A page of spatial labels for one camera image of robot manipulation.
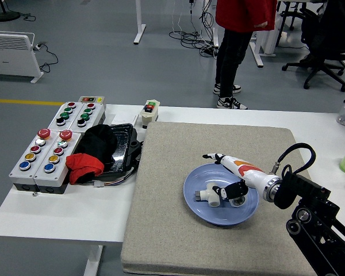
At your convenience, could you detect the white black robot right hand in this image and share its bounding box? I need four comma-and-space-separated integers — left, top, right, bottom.
202, 153, 270, 200

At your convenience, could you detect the white tee pipe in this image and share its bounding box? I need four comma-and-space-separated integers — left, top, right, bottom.
193, 182, 221, 208

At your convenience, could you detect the blue round plate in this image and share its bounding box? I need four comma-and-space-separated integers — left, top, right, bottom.
183, 164, 260, 226

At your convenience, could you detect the grey-brown mat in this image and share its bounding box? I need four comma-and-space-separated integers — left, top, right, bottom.
120, 121, 320, 276

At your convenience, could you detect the black plastic tray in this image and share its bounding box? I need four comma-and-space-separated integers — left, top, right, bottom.
102, 122, 139, 176

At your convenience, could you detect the white paper card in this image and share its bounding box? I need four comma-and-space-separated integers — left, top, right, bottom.
106, 113, 140, 128

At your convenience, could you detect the black cloth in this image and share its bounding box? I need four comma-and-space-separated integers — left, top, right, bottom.
74, 124, 118, 166

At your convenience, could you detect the black office chair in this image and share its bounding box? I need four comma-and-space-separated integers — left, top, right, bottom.
281, 0, 345, 93

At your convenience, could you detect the person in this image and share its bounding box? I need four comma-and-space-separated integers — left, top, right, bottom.
212, 0, 278, 110

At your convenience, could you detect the four-button control box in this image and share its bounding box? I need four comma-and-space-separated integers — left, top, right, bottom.
68, 102, 107, 133
47, 101, 86, 131

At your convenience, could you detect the red cloth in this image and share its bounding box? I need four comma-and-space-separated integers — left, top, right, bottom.
65, 153, 105, 185

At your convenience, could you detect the white table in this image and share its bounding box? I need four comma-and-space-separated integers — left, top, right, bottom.
0, 103, 345, 276

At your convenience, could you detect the white desk leg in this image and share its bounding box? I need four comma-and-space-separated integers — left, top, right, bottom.
133, 0, 147, 45

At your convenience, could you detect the five-button control box, emergency stop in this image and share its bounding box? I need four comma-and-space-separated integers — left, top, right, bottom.
33, 129, 83, 194
9, 128, 60, 193

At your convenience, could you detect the white panel heater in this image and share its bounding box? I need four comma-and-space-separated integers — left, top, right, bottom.
0, 30, 45, 85

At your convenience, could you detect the black lamp base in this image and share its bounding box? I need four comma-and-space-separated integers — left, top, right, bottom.
0, 0, 21, 22

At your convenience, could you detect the white green-red switch box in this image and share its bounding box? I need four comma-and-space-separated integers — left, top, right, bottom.
140, 99, 162, 129

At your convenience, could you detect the white desk frame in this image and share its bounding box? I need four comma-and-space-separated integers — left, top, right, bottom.
249, 11, 284, 68

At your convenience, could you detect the coloured wire bundle with connector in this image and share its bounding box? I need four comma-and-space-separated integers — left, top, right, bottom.
93, 168, 138, 188

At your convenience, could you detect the floor cable tangle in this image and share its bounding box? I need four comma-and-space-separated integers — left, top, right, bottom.
168, 0, 221, 58

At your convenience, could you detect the small grey switch box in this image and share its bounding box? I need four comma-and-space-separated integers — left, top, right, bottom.
78, 95, 106, 105

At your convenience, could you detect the black heater power cord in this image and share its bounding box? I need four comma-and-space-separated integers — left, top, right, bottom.
33, 41, 59, 74

